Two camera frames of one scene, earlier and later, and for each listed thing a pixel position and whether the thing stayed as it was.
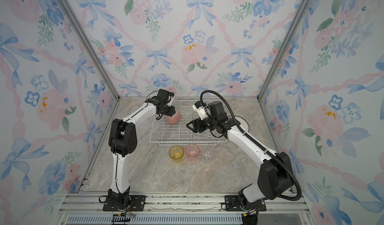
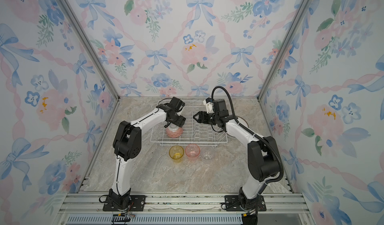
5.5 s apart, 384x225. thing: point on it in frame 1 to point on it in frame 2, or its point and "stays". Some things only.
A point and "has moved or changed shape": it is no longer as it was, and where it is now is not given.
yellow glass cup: (176, 153) stays
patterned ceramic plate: (243, 124) stays
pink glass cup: (192, 151) stays
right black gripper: (197, 122) to (203, 116)
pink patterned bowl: (173, 119) has moved or changed shape
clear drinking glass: (207, 152) stays
